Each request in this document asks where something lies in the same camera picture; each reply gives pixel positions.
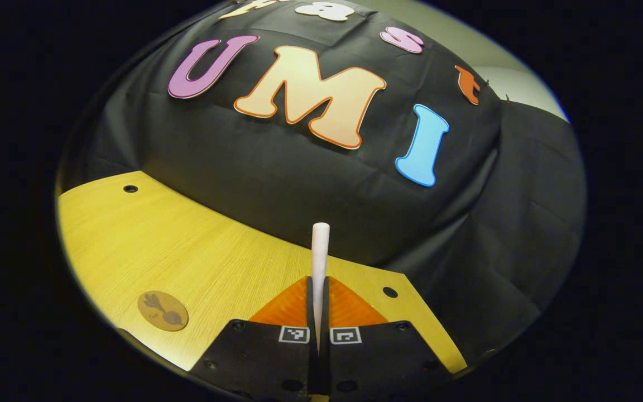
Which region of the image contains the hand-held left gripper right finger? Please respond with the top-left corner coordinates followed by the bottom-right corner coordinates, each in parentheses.
top-left (321, 275), bottom-right (450, 400)

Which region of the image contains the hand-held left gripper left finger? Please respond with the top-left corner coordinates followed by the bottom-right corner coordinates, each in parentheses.
top-left (190, 275), bottom-right (318, 400)

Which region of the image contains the pale pink toothbrush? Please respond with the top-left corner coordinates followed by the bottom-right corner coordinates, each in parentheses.
top-left (311, 222), bottom-right (330, 352)

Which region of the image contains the round cork coaster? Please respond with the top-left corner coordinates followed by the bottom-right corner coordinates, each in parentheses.
top-left (137, 290), bottom-right (189, 332)

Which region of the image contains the wooden desktop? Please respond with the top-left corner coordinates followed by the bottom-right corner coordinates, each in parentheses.
top-left (56, 170), bottom-right (468, 374)

